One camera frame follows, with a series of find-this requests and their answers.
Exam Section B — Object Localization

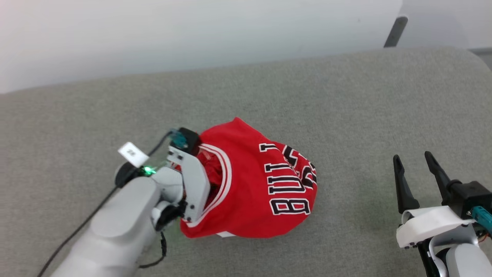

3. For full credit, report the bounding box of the dark grey slanted pole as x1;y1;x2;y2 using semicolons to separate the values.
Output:
384;15;409;48

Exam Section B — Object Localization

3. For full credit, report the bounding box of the red Bulls basketball jersey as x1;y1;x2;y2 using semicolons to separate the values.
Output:
169;117;318;239

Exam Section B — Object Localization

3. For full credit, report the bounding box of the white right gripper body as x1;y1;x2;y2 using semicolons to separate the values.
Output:
396;205;476;249

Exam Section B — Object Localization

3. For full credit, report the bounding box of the grey fabric sofa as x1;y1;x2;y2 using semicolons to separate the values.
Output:
0;46;492;277

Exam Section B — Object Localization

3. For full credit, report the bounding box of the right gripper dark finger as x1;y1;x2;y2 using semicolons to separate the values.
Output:
424;151;462;205
392;154;421;215

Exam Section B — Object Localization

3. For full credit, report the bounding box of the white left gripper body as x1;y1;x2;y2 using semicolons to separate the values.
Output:
166;146;211;224

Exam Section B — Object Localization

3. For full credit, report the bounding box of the white paper cable tag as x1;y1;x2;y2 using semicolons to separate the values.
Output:
118;142;150;168

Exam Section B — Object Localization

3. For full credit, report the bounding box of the thin black looped cable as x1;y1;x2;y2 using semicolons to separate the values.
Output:
139;231;168;269

